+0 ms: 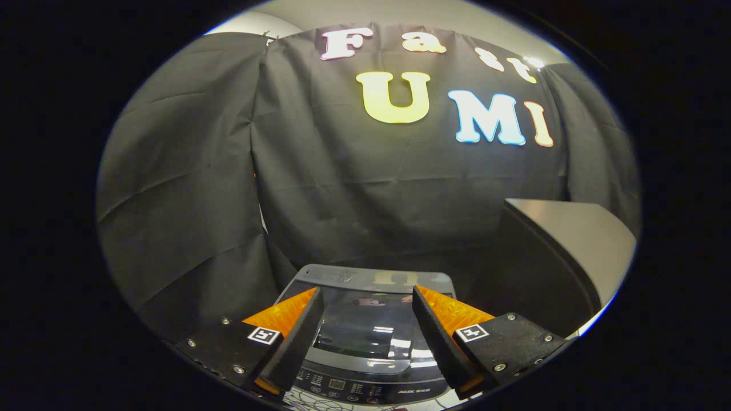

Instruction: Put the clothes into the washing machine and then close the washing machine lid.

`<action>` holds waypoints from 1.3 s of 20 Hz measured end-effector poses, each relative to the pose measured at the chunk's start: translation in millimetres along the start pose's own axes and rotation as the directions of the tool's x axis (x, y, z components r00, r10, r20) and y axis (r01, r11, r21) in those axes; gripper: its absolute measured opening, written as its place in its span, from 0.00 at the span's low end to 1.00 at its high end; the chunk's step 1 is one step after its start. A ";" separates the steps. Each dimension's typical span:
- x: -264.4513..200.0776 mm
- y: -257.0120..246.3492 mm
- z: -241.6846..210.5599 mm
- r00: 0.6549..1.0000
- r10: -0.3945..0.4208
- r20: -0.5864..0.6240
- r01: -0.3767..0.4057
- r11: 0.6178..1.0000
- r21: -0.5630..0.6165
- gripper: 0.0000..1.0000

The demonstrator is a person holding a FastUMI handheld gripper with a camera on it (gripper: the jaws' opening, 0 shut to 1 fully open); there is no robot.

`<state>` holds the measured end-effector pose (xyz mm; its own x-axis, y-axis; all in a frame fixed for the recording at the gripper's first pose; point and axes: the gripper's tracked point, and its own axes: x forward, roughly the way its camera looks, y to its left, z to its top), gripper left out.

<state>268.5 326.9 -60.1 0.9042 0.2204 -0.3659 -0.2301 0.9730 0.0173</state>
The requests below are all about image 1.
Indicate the beige cabinet with dark top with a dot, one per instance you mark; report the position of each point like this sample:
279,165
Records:
548,268

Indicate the black backdrop cloth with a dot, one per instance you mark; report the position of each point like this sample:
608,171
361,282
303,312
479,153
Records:
188,188

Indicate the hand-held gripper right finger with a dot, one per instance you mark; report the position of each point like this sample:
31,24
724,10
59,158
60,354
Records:
437,339

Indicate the grey washing machine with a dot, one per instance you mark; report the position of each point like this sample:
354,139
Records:
365,391

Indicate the dark washing machine lid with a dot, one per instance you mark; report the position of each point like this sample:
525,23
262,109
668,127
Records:
365,325

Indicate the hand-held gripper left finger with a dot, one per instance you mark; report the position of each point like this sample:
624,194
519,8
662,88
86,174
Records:
300,337

